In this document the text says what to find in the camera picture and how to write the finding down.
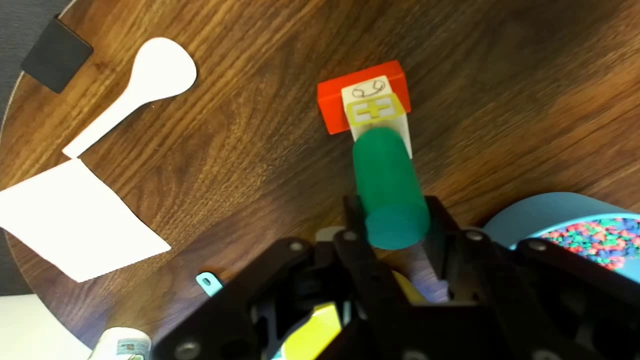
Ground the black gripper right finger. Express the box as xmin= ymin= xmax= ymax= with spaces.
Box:
xmin=422 ymin=195 xmax=528 ymax=319

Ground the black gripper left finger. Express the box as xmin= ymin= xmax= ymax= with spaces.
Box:
xmin=333 ymin=195 xmax=427 ymax=360

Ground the green cylinder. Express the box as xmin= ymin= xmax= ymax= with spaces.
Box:
xmin=351 ymin=127 xmax=430 ymax=250

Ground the orange block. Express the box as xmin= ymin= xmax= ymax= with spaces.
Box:
xmin=315 ymin=60 xmax=411 ymax=135

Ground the yellow bowl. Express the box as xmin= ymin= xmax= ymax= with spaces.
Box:
xmin=272 ymin=267 xmax=427 ymax=360

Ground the blue bowl with beads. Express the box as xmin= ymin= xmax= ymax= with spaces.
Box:
xmin=483 ymin=192 xmax=640 ymax=280

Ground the teal measuring scoop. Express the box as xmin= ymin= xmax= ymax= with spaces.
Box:
xmin=196 ymin=271 xmax=223 ymax=298

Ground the patterned paper cup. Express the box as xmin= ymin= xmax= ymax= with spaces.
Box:
xmin=87 ymin=328 xmax=151 ymax=360

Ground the round wooden table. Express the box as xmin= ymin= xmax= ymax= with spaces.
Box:
xmin=0 ymin=0 xmax=640 ymax=342

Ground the white paper sheet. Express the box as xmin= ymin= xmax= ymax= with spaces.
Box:
xmin=0 ymin=159 xmax=169 ymax=282

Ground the white plastic spoon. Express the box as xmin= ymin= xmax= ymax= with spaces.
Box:
xmin=64 ymin=35 xmax=197 ymax=157

